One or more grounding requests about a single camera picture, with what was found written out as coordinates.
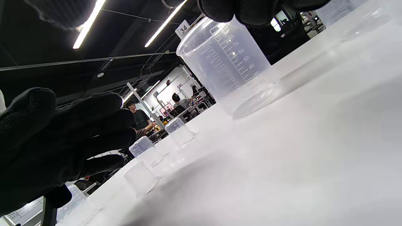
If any person's left hand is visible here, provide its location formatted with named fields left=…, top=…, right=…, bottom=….
left=198, top=0, right=330, bottom=28

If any person's right hand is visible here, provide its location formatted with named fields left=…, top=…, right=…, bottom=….
left=0, top=87, right=136, bottom=216

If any medium clear plastic beaker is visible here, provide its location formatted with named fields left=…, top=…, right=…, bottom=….
left=57, top=184, right=95, bottom=225

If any largest clear plastic beaker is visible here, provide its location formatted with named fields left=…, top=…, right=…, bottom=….
left=176, top=16, right=281, bottom=120

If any large clear plastic beaker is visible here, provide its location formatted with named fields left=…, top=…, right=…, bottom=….
left=314, top=0, right=394, bottom=43

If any tiniest clear plastic beaker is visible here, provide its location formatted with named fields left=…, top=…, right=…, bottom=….
left=123, top=161, right=160, bottom=196

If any very small clear plastic beaker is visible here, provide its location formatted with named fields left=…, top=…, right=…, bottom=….
left=165, top=117, right=195, bottom=148

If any white number sign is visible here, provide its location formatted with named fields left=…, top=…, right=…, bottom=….
left=175, top=20, right=191, bottom=39

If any ceiling light strip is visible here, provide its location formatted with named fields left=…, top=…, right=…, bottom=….
left=145, top=0, right=188, bottom=48
left=73, top=0, right=106, bottom=49

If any ceiling cable rail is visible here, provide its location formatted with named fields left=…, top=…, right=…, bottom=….
left=0, top=51, right=176, bottom=72

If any white metal post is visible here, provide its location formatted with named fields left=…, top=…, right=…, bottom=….
left=127, top=82, right=165, bottom=130

